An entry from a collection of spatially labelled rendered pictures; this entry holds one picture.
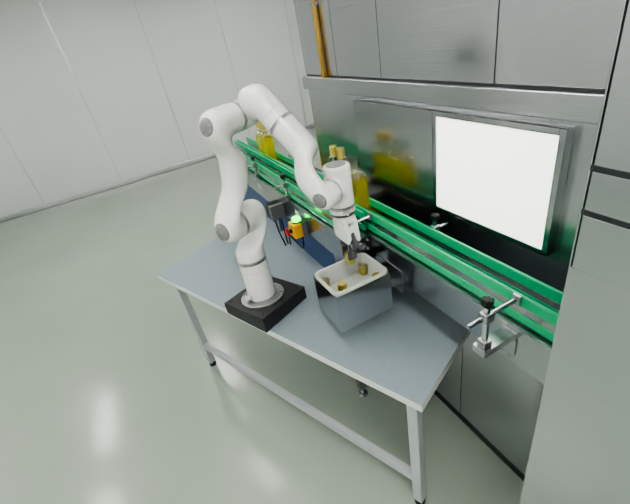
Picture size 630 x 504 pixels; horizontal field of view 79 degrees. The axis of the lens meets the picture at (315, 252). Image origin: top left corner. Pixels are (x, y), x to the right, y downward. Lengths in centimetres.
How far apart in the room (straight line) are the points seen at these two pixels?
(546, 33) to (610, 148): 53
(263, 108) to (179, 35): 600
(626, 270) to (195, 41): 695
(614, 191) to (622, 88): 12
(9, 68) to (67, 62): 71
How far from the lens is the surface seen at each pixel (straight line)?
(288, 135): 120
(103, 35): 709
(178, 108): 719
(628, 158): 60
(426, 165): 140
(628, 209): 62
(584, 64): 105
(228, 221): 144
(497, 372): 166
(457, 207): 135
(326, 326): 155
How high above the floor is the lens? 179
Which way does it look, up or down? 31 degrees down
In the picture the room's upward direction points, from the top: 12 degrees counter-clockwise
